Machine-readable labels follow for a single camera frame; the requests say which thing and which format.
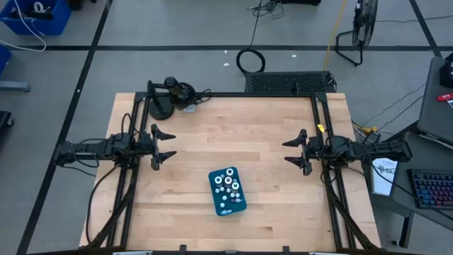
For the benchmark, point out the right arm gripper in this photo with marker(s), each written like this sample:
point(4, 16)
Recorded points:
point(313, 148)

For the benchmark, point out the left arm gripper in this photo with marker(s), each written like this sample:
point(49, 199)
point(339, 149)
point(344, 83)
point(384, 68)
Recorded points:
point(155, 147)

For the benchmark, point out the large bottle blue tip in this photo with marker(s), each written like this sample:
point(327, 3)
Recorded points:
point(218, 180)

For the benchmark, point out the large bottle green tip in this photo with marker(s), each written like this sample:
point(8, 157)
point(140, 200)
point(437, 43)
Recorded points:
point(235, 186)

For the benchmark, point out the teal translucent plastic bin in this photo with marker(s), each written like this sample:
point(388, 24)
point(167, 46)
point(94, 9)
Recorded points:
point(214, 198)

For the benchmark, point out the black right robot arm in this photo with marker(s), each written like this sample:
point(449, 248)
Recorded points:
point(375, 152)

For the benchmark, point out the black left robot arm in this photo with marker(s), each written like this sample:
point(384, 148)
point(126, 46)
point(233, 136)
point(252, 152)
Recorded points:
point(92, 150)

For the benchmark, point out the yellow tag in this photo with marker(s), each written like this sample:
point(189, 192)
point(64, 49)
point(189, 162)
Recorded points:
point(321, 127)

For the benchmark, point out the black desk lamp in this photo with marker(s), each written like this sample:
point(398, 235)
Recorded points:
point(161, 110)

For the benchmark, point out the small white card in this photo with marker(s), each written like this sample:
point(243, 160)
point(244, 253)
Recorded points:
point(189, 108)

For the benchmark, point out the black perforated computer case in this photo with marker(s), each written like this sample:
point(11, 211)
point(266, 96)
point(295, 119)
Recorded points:
point(283, 82)

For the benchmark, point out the white paper sheet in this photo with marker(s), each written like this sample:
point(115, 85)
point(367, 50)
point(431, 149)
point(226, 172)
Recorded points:
point(384, 180)

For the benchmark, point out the dark grey desk with keyboard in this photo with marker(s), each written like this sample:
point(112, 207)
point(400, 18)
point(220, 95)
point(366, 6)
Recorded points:
point(417, 170)

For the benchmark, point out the backlit computer keyboard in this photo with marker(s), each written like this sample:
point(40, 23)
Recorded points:
point(431, 187)

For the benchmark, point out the black floor fan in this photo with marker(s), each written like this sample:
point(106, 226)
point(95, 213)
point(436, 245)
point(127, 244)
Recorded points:
point(364, 21)

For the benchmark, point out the black floor box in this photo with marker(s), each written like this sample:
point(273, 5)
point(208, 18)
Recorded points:
point(301, 2)

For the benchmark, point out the red flat item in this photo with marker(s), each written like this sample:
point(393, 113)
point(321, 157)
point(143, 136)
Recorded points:
point(445, 97)

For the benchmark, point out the blue storage crate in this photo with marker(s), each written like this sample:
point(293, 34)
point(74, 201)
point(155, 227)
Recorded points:
point(53, 25)

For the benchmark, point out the black desktop device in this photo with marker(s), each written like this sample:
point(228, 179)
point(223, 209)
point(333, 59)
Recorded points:
point(447, 72)

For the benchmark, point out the blue plastic container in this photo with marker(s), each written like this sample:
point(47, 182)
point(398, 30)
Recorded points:
point(3, 58)

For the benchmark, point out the white tape roll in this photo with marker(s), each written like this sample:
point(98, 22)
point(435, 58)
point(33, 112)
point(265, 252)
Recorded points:
point(38, 6)

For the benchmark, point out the black aluminium rig frame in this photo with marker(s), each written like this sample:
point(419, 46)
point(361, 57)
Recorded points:
point(226, 95)

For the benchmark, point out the grey base plate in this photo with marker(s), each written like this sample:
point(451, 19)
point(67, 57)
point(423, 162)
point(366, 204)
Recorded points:
point(14, 86)

